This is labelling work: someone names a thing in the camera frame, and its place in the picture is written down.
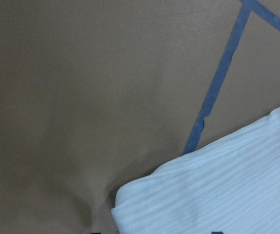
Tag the light blue button shirt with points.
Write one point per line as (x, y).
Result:
(231, 186)

